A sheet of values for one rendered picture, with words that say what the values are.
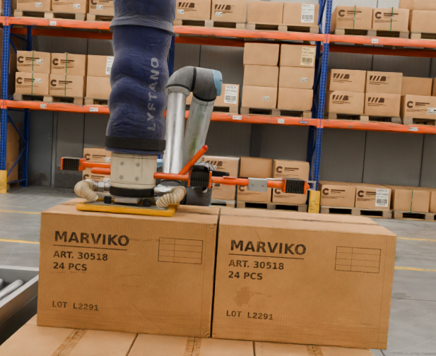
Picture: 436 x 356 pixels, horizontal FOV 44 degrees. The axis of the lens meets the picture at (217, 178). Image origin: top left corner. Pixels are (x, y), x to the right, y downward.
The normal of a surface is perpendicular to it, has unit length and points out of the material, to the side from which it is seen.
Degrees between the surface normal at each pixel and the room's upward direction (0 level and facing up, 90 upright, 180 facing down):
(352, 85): 90
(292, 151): 90
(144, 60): 77
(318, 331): 90
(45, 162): 90
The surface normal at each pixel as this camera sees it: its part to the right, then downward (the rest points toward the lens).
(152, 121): 0.73, -0.15
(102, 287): -0.03, 0.08
